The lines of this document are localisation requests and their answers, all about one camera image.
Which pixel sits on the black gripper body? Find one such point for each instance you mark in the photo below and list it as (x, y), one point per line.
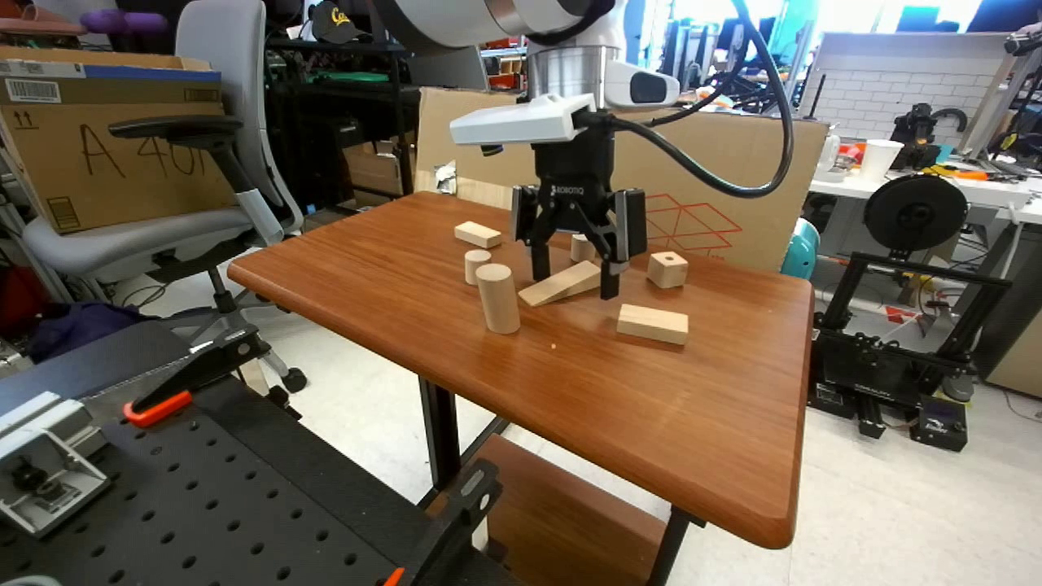
(574, 167)

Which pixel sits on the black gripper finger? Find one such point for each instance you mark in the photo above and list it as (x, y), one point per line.
(609, 264)
(538, 256)

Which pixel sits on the sloped wooden wedge block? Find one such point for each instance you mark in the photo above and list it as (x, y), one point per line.
(559, 285)

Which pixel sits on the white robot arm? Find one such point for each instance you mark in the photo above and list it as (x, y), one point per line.
(456, 21)

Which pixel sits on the tall wooden cylinder block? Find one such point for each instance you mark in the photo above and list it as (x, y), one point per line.
(496, 297)

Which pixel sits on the short wooden cylinder block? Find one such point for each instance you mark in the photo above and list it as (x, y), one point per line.
(476, 264)

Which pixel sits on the small rectangular wooden block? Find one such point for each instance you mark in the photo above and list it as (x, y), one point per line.
(476, 233)

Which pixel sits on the large flat wooden block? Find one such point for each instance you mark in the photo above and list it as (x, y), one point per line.
(653, 324)

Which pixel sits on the wooden cube with hole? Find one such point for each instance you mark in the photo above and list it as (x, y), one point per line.
(667, 267)

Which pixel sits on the light plywood panel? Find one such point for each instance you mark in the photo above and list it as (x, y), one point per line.
(482, 193)

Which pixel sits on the large brown cardboard sheet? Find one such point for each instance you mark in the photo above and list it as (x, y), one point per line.
(751, 233)

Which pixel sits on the teal round object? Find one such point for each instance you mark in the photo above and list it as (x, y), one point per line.
(801, 253)

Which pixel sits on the black table leg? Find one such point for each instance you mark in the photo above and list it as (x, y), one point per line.
(667, 547)
(440, 427)

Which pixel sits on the black background desk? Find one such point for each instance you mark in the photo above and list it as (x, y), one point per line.
(336, 119)

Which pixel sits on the wooden table base board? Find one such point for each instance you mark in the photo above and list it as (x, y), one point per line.
(564, 522)

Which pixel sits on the red white small box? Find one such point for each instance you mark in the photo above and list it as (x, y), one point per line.
(852, 150)

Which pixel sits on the black 3D printer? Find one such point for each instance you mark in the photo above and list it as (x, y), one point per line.
(868, 361)

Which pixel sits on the black orange bar clamp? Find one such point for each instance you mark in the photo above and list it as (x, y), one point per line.
(164, 409)
(450, 522)

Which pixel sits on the black filament spool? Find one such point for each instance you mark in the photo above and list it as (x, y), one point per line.
(916, 214)

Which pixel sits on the white gridded panel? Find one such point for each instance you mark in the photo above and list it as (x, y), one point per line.
(911, 76)

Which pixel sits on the black power supply box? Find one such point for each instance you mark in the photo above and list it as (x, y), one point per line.
(939, 425)

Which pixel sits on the grey office chair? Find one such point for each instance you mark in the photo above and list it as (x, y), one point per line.
(215, 42)

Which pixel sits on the white desk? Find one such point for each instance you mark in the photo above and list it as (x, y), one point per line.
(996, 193)

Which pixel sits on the black perforated breadboard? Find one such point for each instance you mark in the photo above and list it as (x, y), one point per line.
(215, 499)

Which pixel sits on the cardboard box with writing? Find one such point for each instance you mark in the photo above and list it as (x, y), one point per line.
(97, 163)

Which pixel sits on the dark purple bag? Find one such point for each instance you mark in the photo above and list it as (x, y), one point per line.
(76, 325)

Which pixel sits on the black stand platform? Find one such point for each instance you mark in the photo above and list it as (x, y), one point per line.
(76, 361)

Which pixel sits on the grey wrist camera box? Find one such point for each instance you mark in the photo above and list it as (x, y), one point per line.
(521, 119)

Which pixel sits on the aluminium profile rail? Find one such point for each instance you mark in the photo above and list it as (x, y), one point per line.
(34, 418)

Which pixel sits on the silver rail bracket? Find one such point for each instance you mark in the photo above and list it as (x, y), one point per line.
(44, 484)

